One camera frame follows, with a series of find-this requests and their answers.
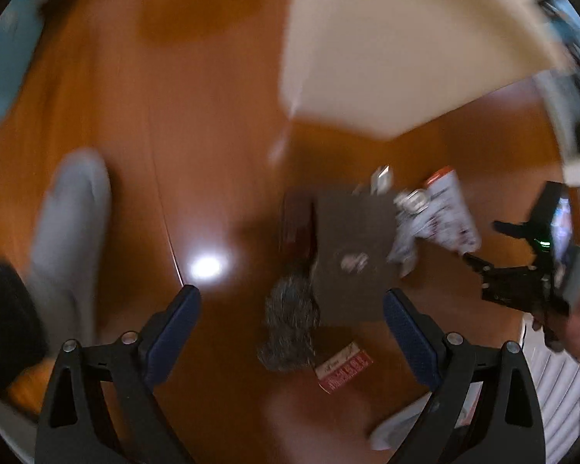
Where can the blue storage box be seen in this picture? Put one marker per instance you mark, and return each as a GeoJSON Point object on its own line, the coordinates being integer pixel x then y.
{"type": "Point", "coordinates": [5, 72]}

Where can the red and white packet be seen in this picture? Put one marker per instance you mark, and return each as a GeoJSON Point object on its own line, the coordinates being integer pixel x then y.
{"type": "Point", "coordinates": [344, 370]}

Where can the cream plastic waste bin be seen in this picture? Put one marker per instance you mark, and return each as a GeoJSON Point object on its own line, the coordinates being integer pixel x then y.
{"type": "Point", "coordinates": [396, 43]}

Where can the grey wad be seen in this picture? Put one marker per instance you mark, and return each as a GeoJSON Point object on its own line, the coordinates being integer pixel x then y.
{"type": "Point", "coordinates": [290, 319]}

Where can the brown cardboard box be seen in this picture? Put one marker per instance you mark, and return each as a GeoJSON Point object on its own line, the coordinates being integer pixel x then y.
{"type": "Point", "coordinates": [353, 232]}

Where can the white ribbed panel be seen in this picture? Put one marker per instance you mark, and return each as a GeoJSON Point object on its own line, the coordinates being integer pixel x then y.
{"type": "Point", "coordinates": [558, 396]}

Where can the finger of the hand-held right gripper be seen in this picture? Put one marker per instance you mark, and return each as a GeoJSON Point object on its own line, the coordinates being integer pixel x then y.
{"type": "Point", "coordinates": [507, 285]}
{"type": "Point", "coordinates": [512, 228]}

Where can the white printed wrapper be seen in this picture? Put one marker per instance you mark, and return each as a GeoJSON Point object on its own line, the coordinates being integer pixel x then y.
{"type": "Point", "coordinates": [444, 212]}

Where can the small silver packet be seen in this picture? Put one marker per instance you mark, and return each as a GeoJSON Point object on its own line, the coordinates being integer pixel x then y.
{"type": "Point", "coordinates": [382, 179]}

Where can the dark cloth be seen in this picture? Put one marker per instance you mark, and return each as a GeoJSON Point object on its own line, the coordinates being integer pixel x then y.
{"type": "Point", "coordinates": [7, 319]}

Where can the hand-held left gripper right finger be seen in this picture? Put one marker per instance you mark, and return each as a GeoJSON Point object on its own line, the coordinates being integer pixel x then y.
{"type": "Point", "coordinates": [408, 338]}

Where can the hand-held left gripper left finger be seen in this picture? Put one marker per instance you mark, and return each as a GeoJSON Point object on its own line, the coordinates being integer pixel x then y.
{"type": "Point", "coordinates": [176, 331]}

